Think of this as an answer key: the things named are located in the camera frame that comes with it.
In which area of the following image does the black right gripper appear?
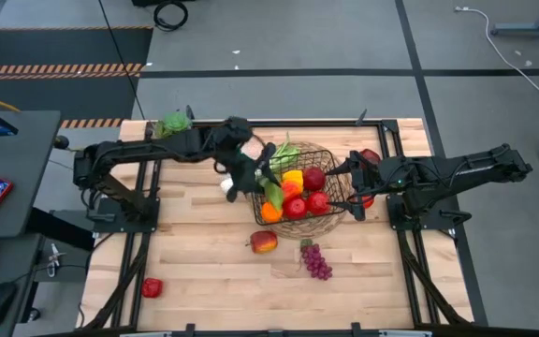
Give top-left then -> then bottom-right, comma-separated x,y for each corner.
324,154 -> 404,222

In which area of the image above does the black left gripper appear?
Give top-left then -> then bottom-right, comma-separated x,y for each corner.
215,119 -> 279,204

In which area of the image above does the green cucumber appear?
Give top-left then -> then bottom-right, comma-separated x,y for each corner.
263,181 -> 284,212

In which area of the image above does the red pomegranate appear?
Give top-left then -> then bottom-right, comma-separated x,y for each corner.
302,167 -> 327,192

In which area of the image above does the dark maroon pomegranate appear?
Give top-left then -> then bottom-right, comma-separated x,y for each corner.
359,148 -> 383,168

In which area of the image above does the orange fruit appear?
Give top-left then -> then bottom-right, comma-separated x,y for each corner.
259,201 -> 284,225

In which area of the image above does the yellow bell pepper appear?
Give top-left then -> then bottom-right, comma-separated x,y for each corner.
282,168 -> 305,186

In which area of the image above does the red and yellow apple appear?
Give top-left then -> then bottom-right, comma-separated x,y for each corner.
245,229 -> 279,255

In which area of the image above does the red bell pepper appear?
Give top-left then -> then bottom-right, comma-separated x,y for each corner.
140,277 -> 164,300

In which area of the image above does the white and green leek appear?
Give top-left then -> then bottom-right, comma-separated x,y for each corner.
219,132 -> 301,196

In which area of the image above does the round woven placemat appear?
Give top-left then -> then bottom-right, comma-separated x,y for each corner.
243,140 -> 357,241

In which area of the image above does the purple grape bunch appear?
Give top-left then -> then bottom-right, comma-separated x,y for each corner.
299,238 -> 334,282

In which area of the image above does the plant in white patterned pot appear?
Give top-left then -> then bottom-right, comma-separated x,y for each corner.
153,110 -> 196,140

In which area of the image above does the black hazard-striped floor mat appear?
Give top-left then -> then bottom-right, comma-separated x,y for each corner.
0,26 -> 154,130

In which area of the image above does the black side desk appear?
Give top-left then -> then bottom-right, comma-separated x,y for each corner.
0,110 -> 63,240

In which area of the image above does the grey table leg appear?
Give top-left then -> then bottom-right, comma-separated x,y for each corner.
489,0 -> 539,37

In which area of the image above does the black wire basket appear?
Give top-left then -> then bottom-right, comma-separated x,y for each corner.
249,148 -> 351,227

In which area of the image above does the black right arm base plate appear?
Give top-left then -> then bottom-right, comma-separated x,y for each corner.
386,194 -> 473,231

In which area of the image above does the black aluminium table frame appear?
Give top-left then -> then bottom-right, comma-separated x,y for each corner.
81,110 -> 472,337

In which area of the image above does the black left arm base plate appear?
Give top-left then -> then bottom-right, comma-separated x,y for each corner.
86,196 -> 161,234

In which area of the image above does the coiled black cable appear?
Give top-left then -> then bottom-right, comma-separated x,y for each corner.
153,0 -> 190,33

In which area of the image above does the thin black cable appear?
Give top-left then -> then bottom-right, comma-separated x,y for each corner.
97,0 -> 147,121

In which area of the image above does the small white connector cable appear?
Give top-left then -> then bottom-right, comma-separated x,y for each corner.
47,242 -> 67,277

